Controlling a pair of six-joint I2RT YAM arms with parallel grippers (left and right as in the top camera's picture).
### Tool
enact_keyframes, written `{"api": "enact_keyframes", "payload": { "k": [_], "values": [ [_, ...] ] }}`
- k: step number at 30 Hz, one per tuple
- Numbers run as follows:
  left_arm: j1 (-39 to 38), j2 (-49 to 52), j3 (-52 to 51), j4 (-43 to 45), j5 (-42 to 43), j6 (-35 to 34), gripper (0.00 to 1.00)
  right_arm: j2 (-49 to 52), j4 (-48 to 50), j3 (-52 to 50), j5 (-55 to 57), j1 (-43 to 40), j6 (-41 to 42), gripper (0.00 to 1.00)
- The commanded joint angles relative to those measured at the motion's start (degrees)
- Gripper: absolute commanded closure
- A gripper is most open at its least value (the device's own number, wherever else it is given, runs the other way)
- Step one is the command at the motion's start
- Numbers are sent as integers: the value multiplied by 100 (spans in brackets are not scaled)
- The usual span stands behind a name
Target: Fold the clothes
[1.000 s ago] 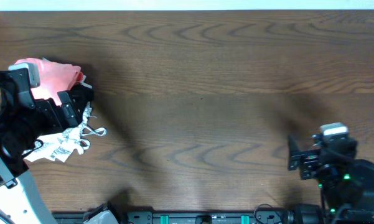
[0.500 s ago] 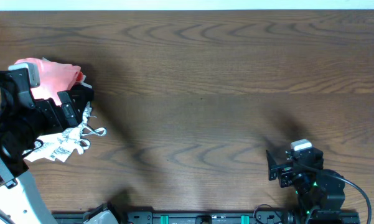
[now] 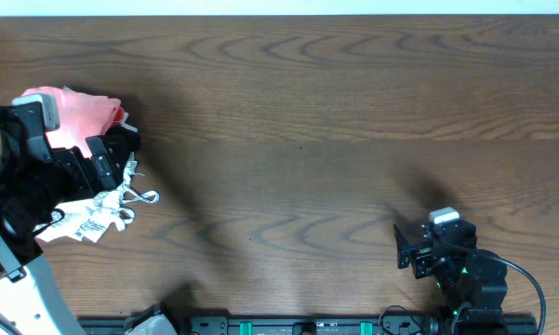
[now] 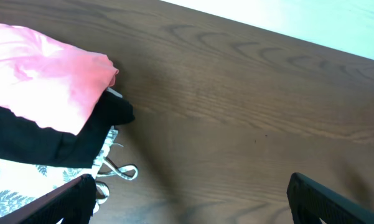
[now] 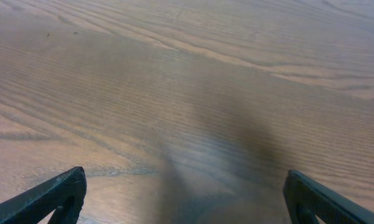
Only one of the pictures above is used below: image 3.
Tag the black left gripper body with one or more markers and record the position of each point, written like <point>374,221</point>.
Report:
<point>70,163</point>

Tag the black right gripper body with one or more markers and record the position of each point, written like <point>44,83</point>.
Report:
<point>423,262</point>

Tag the pink cloth garment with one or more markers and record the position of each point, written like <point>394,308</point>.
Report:
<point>81,116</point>

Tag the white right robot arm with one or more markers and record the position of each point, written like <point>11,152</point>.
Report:
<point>473,283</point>

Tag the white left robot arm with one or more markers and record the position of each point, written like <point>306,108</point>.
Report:
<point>34,180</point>

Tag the black folded garment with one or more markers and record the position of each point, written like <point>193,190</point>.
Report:
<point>122,142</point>

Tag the white fern-print drawstring bag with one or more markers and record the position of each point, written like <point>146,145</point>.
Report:
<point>91,218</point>

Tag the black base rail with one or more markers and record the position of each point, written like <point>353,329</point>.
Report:
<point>160,319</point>

